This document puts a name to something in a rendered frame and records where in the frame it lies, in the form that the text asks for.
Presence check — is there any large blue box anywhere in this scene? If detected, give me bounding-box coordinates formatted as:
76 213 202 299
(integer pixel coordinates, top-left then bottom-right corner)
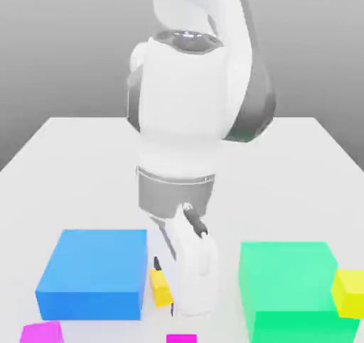
34 229 149 322

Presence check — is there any small violet cube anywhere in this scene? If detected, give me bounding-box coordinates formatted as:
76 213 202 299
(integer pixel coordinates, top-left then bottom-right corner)
18 320 65 343

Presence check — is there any small lime yellow cube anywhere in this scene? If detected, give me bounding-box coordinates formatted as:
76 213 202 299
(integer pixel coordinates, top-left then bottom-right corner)
331 268 364 320

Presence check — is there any large green box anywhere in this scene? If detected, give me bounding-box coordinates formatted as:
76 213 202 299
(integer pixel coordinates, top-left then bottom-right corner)
237 241 361 343

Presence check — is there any small pink cube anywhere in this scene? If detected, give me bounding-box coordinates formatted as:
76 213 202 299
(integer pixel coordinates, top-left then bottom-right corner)
166 333 198 343

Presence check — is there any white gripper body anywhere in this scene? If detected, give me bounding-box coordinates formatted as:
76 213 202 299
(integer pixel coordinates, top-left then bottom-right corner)
149 207 219 319

